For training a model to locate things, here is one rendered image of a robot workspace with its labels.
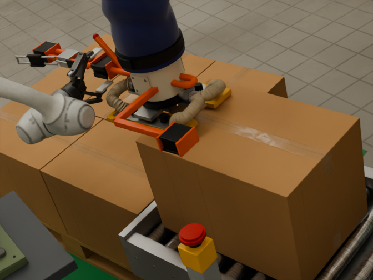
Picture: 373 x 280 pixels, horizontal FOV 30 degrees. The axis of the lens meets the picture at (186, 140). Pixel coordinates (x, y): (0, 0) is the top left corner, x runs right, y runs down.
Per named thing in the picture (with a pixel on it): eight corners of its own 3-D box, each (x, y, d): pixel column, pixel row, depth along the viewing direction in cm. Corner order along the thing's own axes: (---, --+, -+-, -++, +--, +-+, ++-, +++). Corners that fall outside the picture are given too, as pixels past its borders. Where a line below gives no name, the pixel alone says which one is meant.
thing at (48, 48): (63, 54, 271) (59, 43, 268) (50, 63, 267) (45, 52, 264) (50, 51, 276) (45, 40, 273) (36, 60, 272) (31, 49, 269)
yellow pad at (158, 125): (198, 124, 226) (195, 112, 224) (180, 142, 221) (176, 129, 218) (126, 106, 248) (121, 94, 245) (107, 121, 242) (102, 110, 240)
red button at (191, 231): (213, 238, 178) (210, 227, 175) (196, 256, 174) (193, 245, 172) (192, 229, 182) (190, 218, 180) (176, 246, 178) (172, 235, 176)
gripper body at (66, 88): (53, 86, 233) (71, 71, 238) (61, 107, 238) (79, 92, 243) (69, 90, 229) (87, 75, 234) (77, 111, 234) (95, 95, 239)
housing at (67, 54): (84, 60, 263) (80, 50, 260) (71, 69, 259) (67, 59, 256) (71, 58, 267) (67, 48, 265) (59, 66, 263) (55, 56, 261)
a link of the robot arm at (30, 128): (53, 123, 236) (77, 121, 227) (21, 150, 226) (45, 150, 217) (36, 96, 231) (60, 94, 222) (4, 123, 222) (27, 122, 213)
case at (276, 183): (368, 211, 235) (359, 117, 212) (303, 293, 214) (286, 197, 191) (230, 162, 273) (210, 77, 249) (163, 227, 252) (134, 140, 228)
